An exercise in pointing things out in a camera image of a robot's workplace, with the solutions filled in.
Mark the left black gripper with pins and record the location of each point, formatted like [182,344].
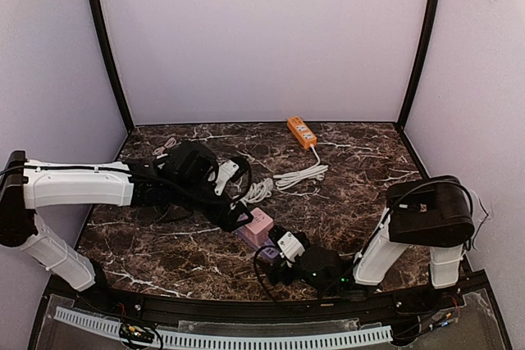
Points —
[224,211]

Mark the pink cube adapter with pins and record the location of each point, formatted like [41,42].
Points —
[256,232]

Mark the white USB charger with cable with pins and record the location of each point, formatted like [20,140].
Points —
[169,144]

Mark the orange power strip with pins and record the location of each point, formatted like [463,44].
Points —
[300,130]

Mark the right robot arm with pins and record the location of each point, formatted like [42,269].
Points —
[436,213]

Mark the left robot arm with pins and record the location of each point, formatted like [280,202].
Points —
[189,176]

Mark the white slotted cable duct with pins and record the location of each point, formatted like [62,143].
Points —
[336,334]

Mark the black front rail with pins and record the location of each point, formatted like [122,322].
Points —
[390,307]

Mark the left black frame post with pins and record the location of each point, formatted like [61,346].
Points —
[110,64]

